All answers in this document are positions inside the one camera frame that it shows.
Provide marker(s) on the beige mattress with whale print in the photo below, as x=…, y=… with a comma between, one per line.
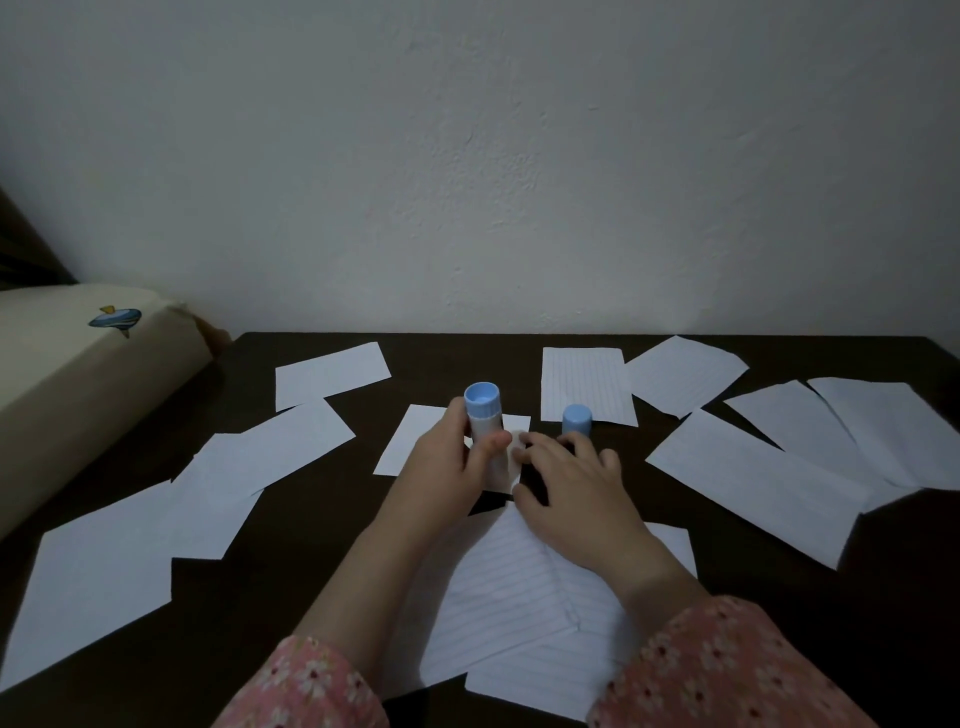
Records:
x=67, y=397

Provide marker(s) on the blue glue stick cap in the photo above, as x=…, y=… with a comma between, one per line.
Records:
x=577, y=420

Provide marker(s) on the dark brown curtain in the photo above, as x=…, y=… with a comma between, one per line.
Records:
x=22, y=255

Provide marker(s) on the person's right hand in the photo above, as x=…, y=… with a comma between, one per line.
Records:
x=585, y=510

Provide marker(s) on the single lined paper sheet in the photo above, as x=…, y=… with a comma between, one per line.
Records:
x=555, y=675
x=502, y=600
x=409, y=442

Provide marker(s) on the person's left hand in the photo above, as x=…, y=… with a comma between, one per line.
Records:
x=435, y=487

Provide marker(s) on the person's right forearm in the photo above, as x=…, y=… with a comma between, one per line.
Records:
x=712, y=675

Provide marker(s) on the person's left forearm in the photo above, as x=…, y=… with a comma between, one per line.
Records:
x=352, y=600

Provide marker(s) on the white paper sheets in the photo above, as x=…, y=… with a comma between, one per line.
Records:
x=330, y=375

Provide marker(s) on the white panda print glue stick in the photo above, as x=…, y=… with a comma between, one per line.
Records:
x=482, y=401

